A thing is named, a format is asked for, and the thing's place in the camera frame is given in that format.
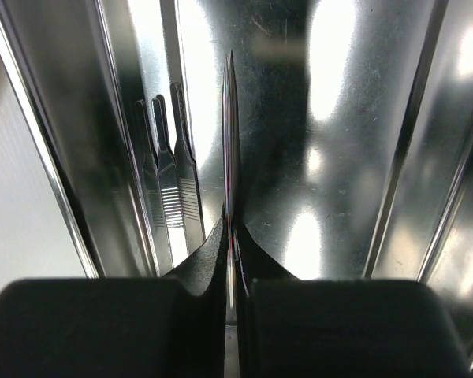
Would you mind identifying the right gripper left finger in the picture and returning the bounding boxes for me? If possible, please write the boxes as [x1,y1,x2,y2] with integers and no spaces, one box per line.
[0,220,227,377]

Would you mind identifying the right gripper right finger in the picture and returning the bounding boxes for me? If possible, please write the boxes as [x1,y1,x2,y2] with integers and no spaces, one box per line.
[232,222,471,377]

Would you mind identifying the scalpel handle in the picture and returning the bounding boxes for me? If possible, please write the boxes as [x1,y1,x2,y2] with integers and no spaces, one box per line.
[151,95,186,267]
[170,83,206,253]

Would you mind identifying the steel tweezers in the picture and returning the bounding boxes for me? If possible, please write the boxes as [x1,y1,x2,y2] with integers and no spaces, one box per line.
[222,50,241,317]

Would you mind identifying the stainless steel tray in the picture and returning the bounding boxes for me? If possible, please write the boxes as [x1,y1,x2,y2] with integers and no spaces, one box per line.
[0,1,473,371]

